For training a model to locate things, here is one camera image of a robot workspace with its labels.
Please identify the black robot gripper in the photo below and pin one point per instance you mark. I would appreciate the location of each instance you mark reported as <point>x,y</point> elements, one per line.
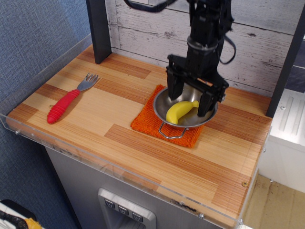
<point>199,70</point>

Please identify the yellow toy banana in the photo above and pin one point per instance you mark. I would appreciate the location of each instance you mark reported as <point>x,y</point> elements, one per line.
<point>180,109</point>

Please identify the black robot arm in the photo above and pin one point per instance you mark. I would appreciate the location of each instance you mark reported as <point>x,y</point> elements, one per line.
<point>210,20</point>

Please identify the small stainless steel wok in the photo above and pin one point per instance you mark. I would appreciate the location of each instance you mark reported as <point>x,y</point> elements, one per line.
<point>191,120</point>

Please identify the orange knitted cloth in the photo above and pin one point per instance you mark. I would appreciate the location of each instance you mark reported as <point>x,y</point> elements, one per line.
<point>148,123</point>

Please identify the grey toy fridge cabinet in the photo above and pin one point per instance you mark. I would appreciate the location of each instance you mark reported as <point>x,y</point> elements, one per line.
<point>82,183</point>

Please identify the silver dispenser button panel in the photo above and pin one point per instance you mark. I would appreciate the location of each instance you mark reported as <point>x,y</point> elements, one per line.
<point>120,213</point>

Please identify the clear acrylic table guard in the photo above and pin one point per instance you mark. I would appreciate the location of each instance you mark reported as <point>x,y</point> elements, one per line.
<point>29,177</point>

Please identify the right black vertical post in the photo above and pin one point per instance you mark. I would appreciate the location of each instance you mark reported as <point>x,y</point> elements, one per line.
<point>287,66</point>

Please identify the black vertical post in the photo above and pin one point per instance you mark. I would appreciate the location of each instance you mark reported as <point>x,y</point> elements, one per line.
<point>100,36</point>
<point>287,66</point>

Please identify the white aluminium frame right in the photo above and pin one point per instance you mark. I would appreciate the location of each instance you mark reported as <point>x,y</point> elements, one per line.
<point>283,158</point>

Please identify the left black vertical post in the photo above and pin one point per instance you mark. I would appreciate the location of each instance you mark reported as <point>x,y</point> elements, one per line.
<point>100,36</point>

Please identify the red handled metal fork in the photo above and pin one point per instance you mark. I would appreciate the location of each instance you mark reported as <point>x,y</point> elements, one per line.
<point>60,107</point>

